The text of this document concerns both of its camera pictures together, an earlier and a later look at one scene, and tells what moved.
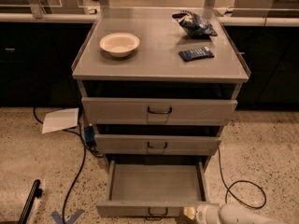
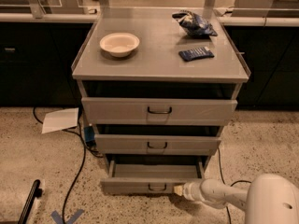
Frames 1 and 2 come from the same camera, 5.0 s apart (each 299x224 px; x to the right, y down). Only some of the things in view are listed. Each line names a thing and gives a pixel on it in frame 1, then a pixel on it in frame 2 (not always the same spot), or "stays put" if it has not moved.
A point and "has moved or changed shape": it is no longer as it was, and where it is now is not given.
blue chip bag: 194,24 stays put
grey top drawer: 156,111 stays put
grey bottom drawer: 155,189 has moved or changed shape
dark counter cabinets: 36,62 stays put
